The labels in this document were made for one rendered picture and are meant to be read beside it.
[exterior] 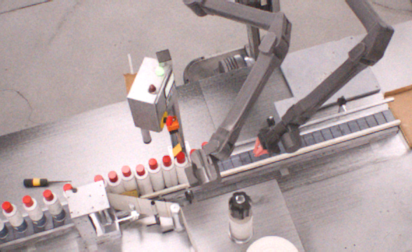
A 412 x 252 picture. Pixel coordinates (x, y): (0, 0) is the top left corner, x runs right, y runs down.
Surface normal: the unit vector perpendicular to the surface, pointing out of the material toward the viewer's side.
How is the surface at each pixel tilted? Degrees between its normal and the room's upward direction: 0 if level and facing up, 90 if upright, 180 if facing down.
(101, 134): 0
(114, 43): 0
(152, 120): 90
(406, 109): 0
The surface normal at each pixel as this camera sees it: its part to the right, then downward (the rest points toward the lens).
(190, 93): -0.05, -0.51
